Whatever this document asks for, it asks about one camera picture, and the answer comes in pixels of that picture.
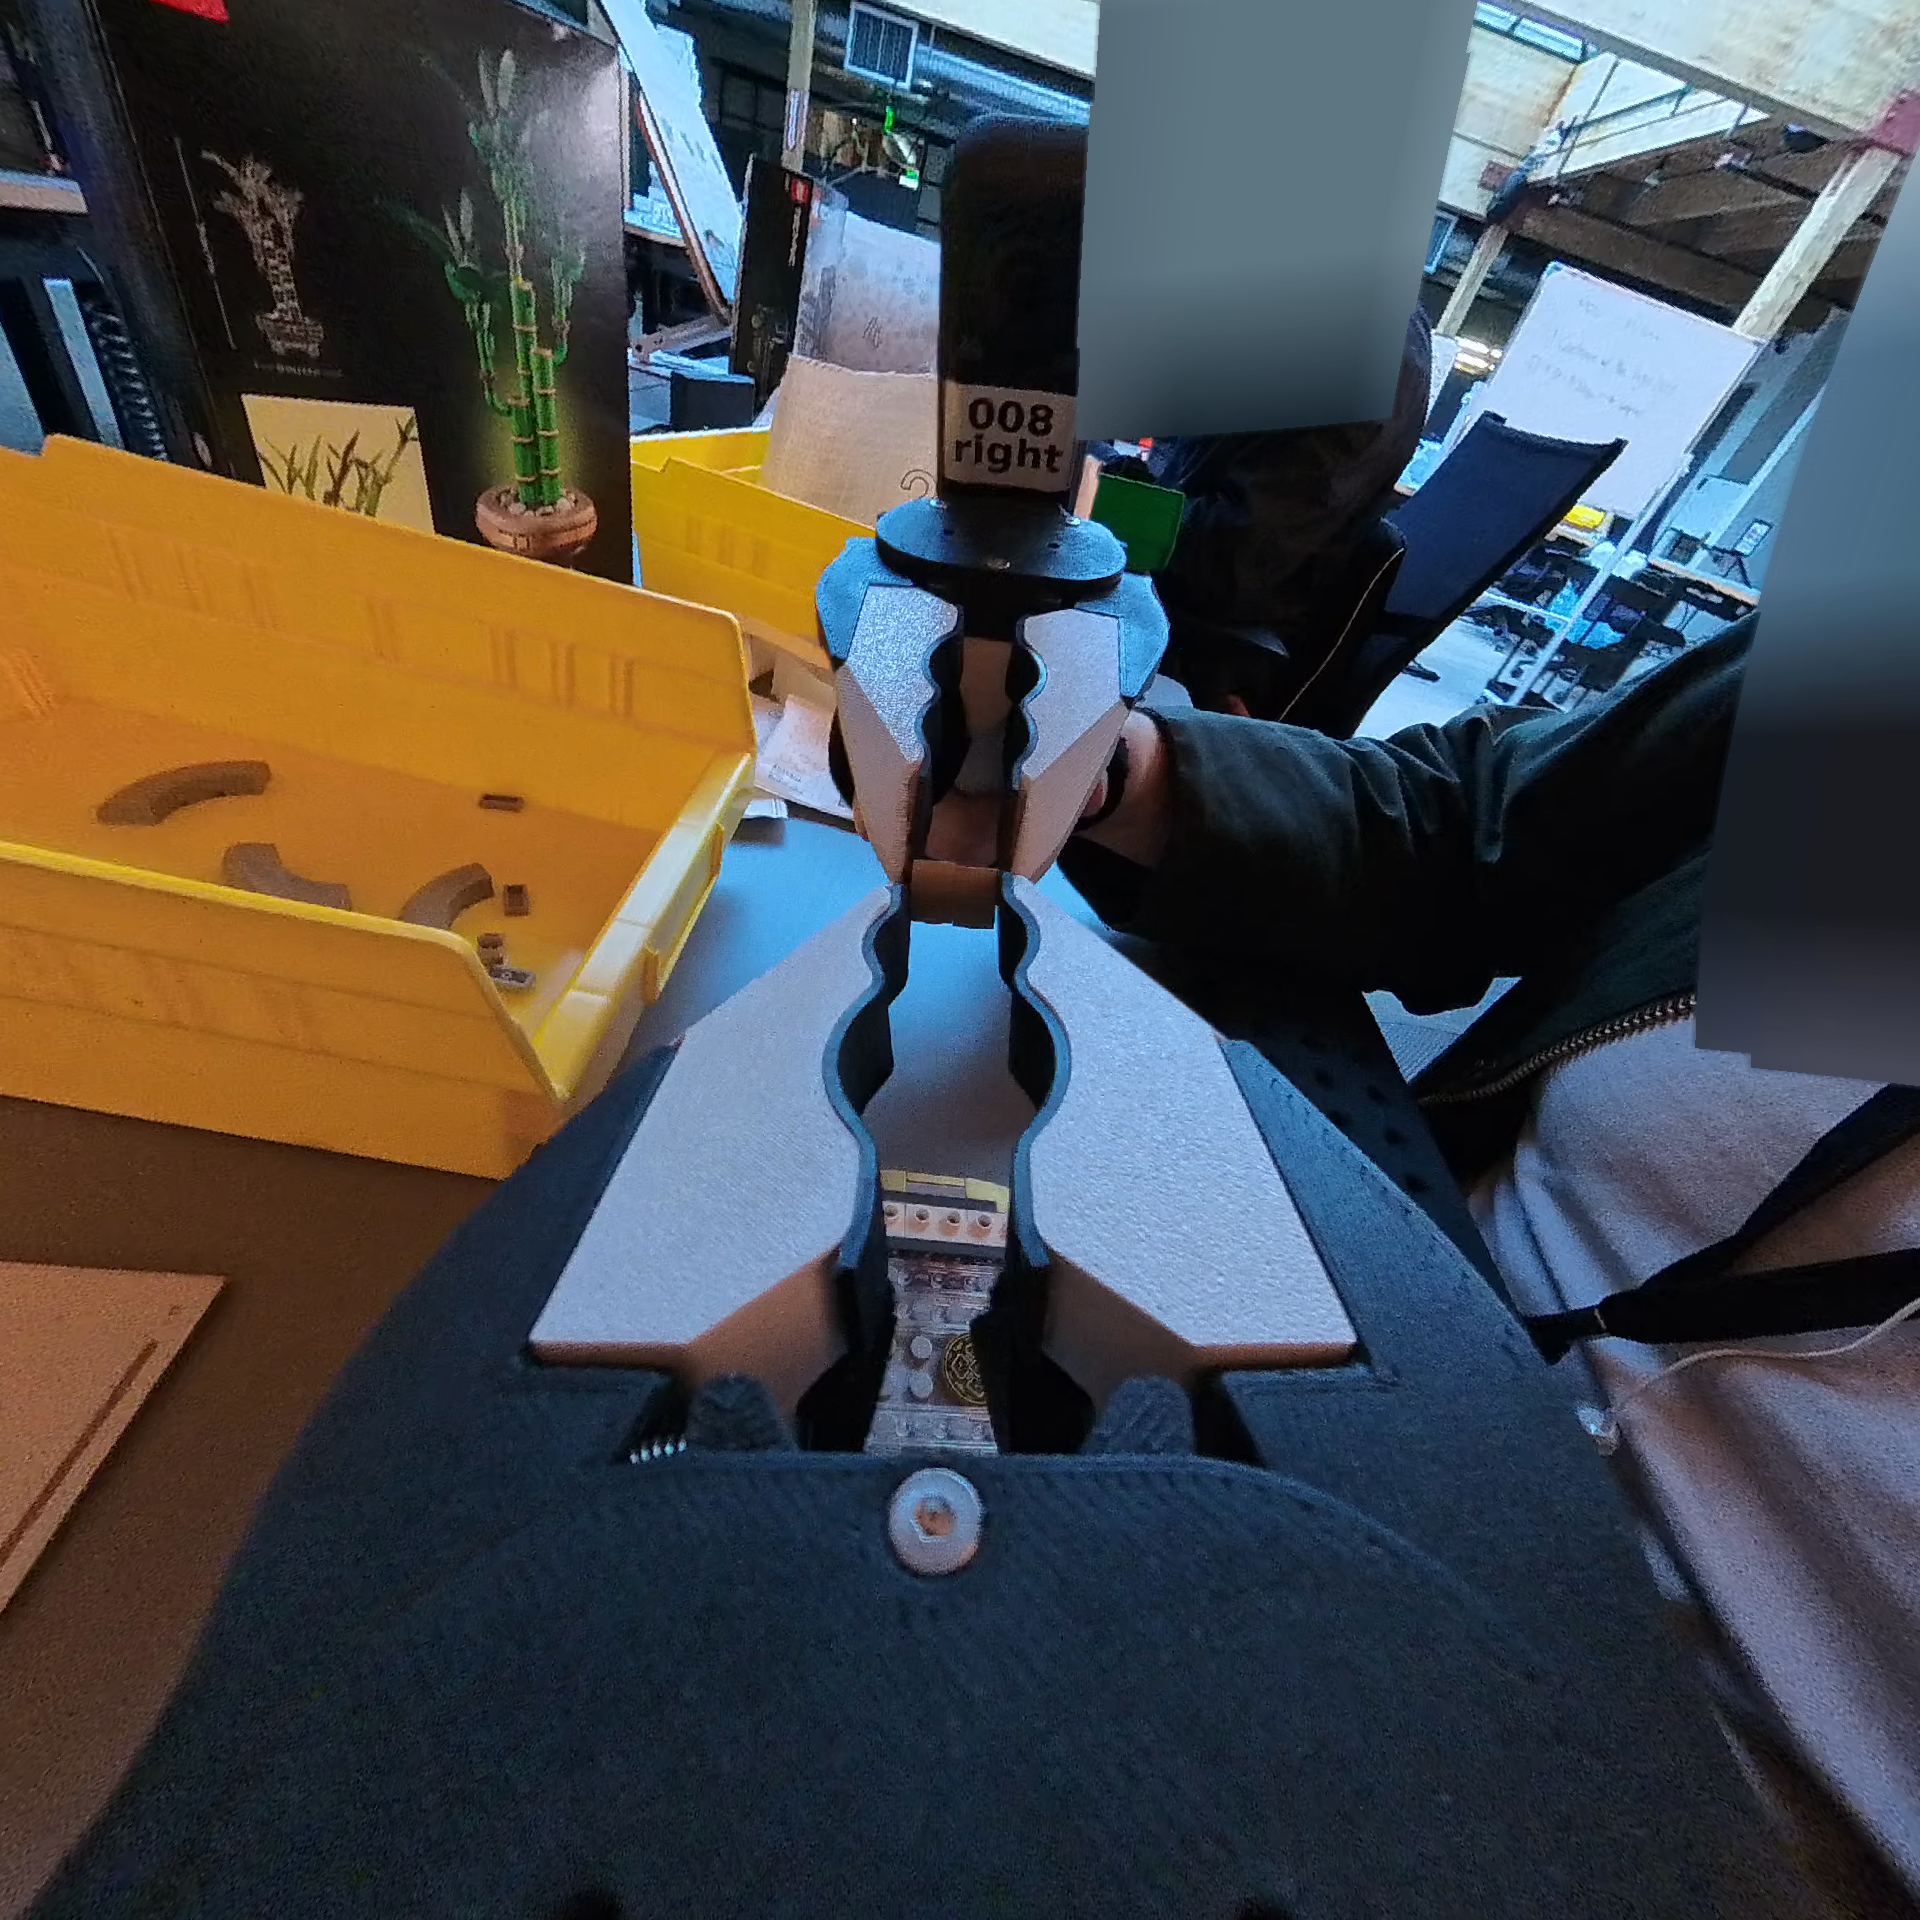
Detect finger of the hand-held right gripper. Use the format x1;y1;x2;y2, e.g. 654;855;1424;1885
829;586;968;887
1001;607;1129;887

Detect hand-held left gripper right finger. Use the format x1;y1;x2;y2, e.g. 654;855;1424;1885
990;874;1369;1454

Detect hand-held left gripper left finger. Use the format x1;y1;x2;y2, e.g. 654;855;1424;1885
527;882;909;1454

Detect round toy brick model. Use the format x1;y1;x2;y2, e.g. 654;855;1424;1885
861;1167;1015;1456

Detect yellow plastic bin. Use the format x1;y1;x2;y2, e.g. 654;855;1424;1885
631;428;879;650
0;432;759;1182

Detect person's right forearm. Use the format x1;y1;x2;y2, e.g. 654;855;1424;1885
1072;703;1517;999

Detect person's right hand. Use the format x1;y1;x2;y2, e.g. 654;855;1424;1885
919;703;1182;876

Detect small black carton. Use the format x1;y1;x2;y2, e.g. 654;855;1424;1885
728;157;819;384

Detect brown cardboard box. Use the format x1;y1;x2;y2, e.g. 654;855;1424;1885
756;195;952;528

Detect navy folding chair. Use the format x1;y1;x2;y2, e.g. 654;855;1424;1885
1275;411;1630;736

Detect scattered loose toy bricks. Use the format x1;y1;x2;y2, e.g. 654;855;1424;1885
93;757;542;994

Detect dark green jacket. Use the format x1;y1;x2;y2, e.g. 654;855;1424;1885
1351;607;1758;1112

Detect grey hooded sweatshirt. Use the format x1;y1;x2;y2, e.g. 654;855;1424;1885
1463;1036;1920;1893

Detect white whiteboard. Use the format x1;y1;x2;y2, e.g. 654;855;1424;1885
1463;263;1764;519

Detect flat cardboard sheet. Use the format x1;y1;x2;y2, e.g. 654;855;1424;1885
0;1260;225;1614

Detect black bamboo toy set box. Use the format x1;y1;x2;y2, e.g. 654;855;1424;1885
88;0;639;588

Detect dark metal shelf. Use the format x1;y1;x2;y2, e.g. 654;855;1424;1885
0;0;203;471

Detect black strap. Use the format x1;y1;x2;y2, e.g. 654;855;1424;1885
1521;1079;1920;1366

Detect white earphone cable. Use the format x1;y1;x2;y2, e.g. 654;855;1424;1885
1574;1295;1920;1456

